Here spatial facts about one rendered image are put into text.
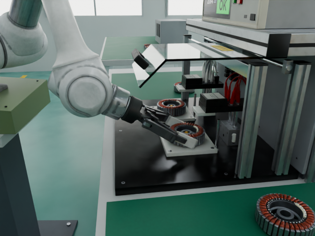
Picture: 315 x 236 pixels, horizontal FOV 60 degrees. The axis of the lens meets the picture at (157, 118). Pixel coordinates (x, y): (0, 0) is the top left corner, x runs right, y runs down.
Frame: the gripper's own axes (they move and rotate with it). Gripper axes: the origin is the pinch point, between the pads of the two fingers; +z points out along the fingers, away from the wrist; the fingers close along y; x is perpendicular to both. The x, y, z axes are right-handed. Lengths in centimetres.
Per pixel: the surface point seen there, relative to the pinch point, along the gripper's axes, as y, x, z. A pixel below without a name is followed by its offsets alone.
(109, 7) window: -472, 16, -37
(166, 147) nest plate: 3.9, -5.0, -4.6
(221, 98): 2.4, 14.8, 2.8
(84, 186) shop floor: -90, -93, -2
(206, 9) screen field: -27.6, 37.2, -4.8
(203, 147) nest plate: 5.5, 0.1, 4.7
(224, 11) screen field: -10.3, 36.9, -4.8
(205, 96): 0.1, 13.0, -0.6
